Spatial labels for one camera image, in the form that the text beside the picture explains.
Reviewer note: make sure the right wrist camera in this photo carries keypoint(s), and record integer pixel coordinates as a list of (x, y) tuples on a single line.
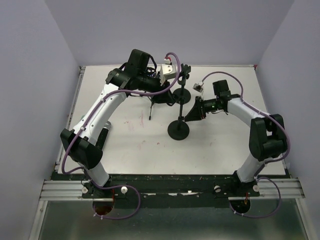
[(198, 87)]

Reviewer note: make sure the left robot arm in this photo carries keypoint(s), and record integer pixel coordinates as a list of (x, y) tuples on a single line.
[(132, 77)]

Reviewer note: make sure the black mounting rail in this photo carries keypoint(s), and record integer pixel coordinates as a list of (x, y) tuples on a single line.
[(162, 191)]

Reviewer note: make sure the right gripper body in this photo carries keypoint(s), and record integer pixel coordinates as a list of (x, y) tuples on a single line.
[(203, 115)]

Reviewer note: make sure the black tripod shock-mount stand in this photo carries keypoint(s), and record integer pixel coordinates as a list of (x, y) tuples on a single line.
[(151, 72)]

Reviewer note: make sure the black silver-head microphone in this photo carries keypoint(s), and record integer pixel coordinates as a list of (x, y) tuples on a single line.
[(101, 140)]

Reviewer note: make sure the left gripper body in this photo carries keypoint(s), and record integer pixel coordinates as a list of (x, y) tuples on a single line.
[(156, 98)]

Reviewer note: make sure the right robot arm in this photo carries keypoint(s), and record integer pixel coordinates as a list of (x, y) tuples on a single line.
[(267, 139)]

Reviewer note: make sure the black round-base clip stand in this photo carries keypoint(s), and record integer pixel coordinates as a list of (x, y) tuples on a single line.
[(182, 95)]

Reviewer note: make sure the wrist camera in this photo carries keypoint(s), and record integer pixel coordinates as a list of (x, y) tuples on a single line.
[(198, 87), (167, 72)]

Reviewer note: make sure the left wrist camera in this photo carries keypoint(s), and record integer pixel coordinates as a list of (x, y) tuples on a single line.
[(167, 72)]

